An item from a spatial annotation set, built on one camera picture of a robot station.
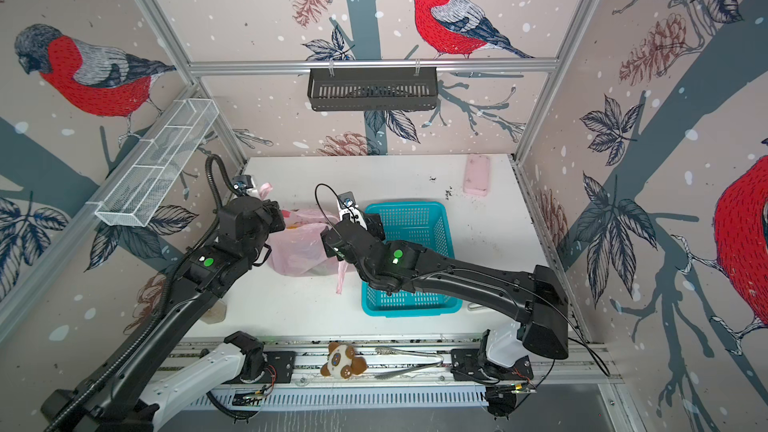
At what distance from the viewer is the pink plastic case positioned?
111 centimetres

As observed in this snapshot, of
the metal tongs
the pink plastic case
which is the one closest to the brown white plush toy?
the metal tongs

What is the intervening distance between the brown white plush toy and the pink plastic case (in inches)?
26.6

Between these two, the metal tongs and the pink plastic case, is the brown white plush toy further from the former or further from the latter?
the pink plastic case

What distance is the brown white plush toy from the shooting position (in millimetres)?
726
